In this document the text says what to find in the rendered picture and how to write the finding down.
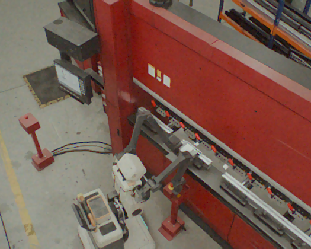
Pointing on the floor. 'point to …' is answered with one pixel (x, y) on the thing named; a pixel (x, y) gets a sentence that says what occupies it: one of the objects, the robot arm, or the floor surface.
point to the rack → (268, 25)
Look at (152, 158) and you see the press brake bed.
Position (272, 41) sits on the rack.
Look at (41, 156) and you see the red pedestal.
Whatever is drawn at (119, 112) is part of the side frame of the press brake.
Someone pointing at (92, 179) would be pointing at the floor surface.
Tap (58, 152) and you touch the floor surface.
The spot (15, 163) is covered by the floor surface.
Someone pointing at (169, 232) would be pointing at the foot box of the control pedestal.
